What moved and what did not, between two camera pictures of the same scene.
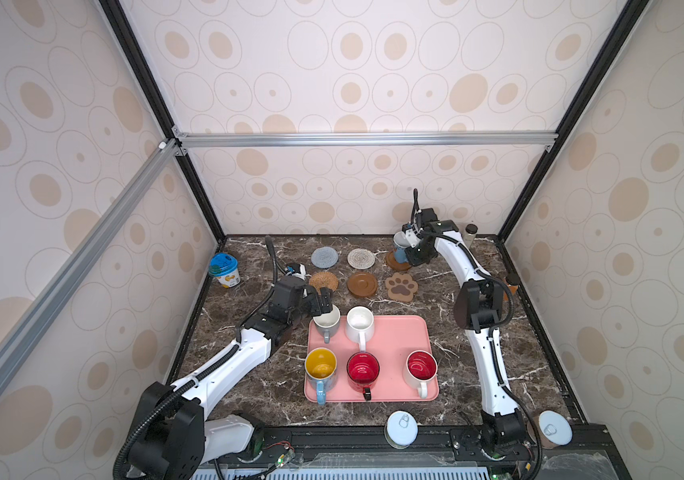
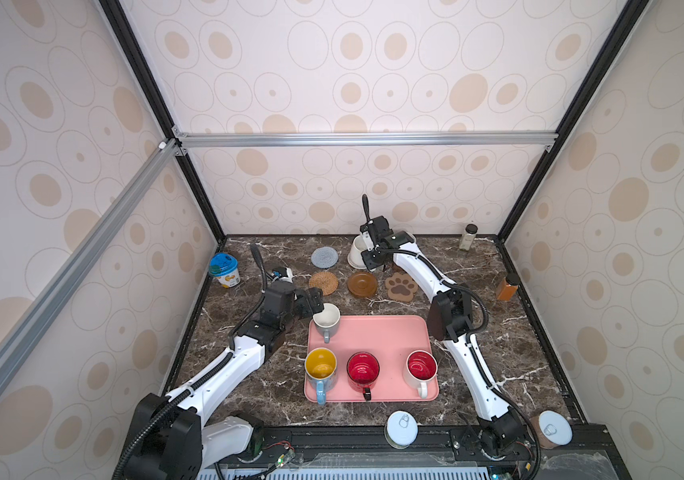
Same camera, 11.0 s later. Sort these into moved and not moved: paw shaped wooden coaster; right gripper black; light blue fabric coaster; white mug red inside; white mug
Moved: white mug; right gripper black
Not moved: light blue fabric coaster; paw shaped wooden coaster; white mug red inside
